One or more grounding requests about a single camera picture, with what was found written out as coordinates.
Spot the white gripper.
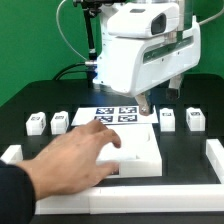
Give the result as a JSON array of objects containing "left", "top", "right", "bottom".
[{"left": 93, "top": 18, "right": 201, "bottom": 116}]

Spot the white square tabletop part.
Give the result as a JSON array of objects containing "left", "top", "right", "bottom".
[{"left": 97, "top": 124, "right": 162, "bottom": 178}]

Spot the dark sleeved forearm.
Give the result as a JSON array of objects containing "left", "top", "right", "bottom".
[{"left": 0, "top": 161, "right": 36, "bottom": 224}]

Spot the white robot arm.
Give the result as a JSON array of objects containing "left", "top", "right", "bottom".
[{"left": 93, "top": 0, "right": 201, "bottom": 116}]

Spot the bare human hand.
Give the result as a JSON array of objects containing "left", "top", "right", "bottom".
[{"left": 17, "top": 120, "right": 121, "bottom": 200}]

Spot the white fiducial marker sheet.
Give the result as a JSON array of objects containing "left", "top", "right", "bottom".
[{"left": 72, "top": 106, "right": 158, "bottom": 126}]

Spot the white left barrier block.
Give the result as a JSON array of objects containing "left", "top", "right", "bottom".
[{"left": 0, "top": 145, "right": 23, "bottom": 164}]

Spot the white right barrier rail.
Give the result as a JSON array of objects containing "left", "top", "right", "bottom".
[{"left": 206, "top": 139, "right": 224, "bottom": 184}]

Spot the white barrier rail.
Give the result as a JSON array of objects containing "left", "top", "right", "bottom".
[
  {"left": 206, "top": 139, "right": 224, "bottom": 184},
  {"left": 36, "top": 184, "right": 224, "bottom": 215}
]

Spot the black cable bundle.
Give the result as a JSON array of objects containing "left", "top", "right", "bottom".
[{"left": 52, "top": 61, "right": 98, "bottom": 81}]

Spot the white front barrier rail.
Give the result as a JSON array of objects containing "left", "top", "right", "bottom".
[{"left": 36, "top": 184, "right": 224, "bottom": 215}]

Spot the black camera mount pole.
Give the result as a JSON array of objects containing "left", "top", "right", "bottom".
[{"left": 73, "top": 0, "right": 97, "bottom": 88}]

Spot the grey camera cable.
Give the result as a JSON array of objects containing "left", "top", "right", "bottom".
[{"left": 55, "top": 0, "right": 89, "bottom": 62}]

